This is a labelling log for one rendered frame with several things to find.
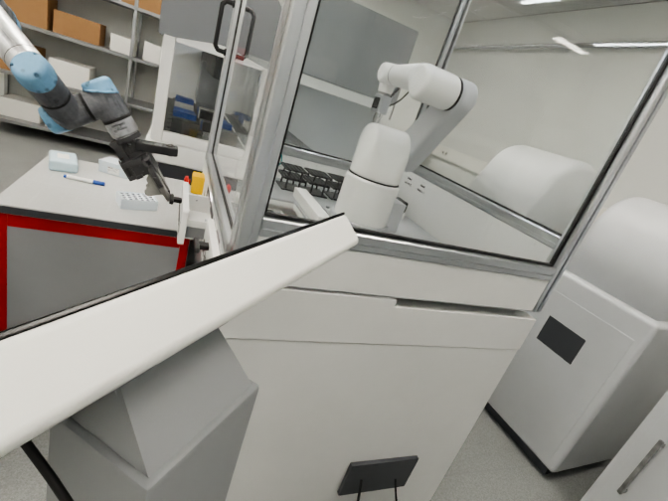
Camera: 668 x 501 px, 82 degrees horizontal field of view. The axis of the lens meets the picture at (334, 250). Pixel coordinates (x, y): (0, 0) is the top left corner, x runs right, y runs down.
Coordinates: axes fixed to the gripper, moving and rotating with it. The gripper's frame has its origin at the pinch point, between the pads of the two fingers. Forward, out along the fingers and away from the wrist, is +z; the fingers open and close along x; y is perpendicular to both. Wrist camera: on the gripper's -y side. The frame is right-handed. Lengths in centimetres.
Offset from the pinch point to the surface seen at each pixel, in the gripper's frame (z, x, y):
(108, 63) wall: -45, -421, 62
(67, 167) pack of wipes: -10, -51, 38
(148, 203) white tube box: 7.1, -24.0, 12.2
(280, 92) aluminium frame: -25, 55, -34
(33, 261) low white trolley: 7, -11, 50
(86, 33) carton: -74, -381, 60
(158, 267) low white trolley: 26.7, -11.2, 18.1
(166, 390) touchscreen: -11, 96, -8
